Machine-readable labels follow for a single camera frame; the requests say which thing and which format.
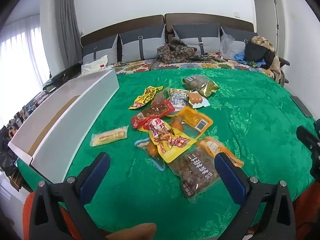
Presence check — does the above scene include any brown headboard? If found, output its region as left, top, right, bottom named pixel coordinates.
left=81, top=13, right=254, bottom=46

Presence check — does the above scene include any pale yellow snack bar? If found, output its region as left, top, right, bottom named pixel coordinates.
left=90, top=126, right=128, bottom=147

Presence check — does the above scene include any brown nuts clear bag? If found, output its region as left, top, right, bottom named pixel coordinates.
left=168, top=137, right=244, bottom=203

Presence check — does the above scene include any gold brown snack bag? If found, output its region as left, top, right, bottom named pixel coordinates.
left=182, top=74, right=219, bottom=98

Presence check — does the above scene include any grey pillow far right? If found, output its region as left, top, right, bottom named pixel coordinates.
left=220, top=27, right=257, bottom=58

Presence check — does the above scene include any yellow red small snack packet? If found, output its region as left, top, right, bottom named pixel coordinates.
left=129, top=86, right=163, bottom=109

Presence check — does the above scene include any grey curtain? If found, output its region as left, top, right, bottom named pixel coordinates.
left=55, top=0, right=82, bottom=68

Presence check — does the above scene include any grey pillow far left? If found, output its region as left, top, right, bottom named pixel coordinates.
left=82, top=35, right=118, bottom=66

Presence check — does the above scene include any blue cloth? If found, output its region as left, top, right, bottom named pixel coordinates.
left=232, top=52, right=266, bottom=68

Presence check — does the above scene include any yellow red peanut snack bag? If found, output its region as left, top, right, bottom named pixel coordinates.
left=138, top=118, right=196, bottom=164

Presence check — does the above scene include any brown snack green packet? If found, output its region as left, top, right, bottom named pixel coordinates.
left=151, top=87, right=170, bottom=103

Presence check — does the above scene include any black bag with clothes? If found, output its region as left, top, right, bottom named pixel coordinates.
left=244, top=36, right=290, bottom=86

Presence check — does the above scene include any orange chicken leg packet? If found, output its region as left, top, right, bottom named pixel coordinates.
left=169, top=106, right=213, bottom=140

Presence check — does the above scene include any braised egg packet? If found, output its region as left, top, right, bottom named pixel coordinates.
left=188, top=91, right=210, bottom=109

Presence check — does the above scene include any green floral bedspread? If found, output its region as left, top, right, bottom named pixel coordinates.
left=18, top=69, right=313, bottom=239

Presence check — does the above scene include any white cardboard box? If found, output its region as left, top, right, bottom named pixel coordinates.
left=8, top=69, right=119, bottom=183

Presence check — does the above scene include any colourful floral bed sheet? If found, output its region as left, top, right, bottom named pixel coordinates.
left=110, top=54, right=275, bottom=79

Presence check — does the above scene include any blue-edged sausage packet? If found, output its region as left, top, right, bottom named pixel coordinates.
left=134, top=138, right=166, bottom=172

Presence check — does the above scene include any dark floral clothing pile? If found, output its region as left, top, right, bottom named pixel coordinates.
left=157, top=37, right=203, bottom=63

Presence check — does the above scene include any silver yellow-edged snack packet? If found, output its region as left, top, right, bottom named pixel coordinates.
left=169, top=88, right=189, bottom=113

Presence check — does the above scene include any clear plastic bag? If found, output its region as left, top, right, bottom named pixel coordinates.
left=220, top=34, right=235, bottom=59

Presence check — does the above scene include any white plastic bag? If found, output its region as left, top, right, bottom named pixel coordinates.
left=81, top=55, right=108, bottom=75

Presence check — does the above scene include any person's left hand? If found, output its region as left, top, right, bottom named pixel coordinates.
left=106, top=223, right=157, bottom=240

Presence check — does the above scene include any red dried meat packet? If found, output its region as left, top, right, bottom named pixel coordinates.
left=130, top=99, right=175, bottom=129

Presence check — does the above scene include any grey pillow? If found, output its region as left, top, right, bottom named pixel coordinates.
left=82, top=35, right=118, bottom=66
left=119, top=24, right=166, bottom=63
left=172, top=23, right=220, bottom=56
left=220, top=27, right=257, bottom=58

